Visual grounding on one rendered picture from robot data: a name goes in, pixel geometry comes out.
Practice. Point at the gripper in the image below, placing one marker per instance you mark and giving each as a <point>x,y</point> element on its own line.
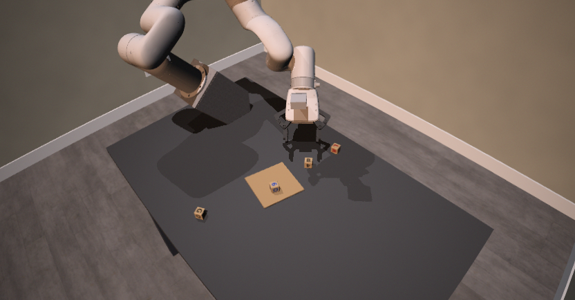
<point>311,113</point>

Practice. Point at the orange flat mat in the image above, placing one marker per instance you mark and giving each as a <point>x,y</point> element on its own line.
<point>260,184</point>

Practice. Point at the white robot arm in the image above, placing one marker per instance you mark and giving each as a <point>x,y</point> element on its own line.
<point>151,52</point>

